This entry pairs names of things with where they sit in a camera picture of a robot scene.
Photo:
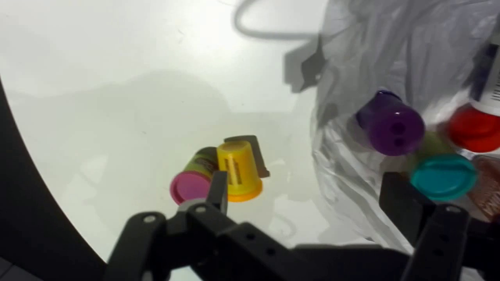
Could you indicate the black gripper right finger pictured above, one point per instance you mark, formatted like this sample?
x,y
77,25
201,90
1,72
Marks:
x,y
416,219

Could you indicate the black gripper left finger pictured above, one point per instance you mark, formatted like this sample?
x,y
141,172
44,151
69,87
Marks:
x,y
208,239

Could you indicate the teal lid dough tub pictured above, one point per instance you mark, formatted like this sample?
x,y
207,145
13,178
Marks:
x,y
443,176

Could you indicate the pink lid dough tub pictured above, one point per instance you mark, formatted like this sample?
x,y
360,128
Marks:
x,y
190,184

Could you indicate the yellow dough tub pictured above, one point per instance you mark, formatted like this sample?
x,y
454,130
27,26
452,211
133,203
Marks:
x,y
240,172

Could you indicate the purple dough tub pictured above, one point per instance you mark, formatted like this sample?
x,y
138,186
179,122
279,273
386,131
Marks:
x,y
393,125

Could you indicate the white plastic bag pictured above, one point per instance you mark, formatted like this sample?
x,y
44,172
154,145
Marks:
x,y
354,172

